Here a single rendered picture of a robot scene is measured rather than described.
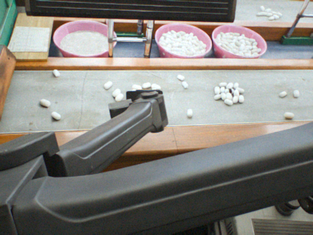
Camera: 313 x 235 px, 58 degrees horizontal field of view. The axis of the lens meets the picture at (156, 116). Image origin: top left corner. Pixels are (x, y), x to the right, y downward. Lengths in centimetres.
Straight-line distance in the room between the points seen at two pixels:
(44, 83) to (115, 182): 93
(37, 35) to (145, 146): 69
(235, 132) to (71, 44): 79
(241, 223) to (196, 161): 95
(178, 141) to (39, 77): 58
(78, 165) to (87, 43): 102
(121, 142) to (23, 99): 70
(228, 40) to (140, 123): 105
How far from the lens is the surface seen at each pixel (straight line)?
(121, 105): 67
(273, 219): 123
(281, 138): 26
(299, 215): 130
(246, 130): 102
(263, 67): 136
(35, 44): 125
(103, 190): 21
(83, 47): 129
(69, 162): 33
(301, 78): 142
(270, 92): 126
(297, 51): 175
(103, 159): 38
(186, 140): 92
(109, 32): 112
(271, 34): 170
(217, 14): 94
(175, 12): 90
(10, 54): 113
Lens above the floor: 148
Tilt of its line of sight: 48 degrees down
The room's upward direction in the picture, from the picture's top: 11 degrees clockwise
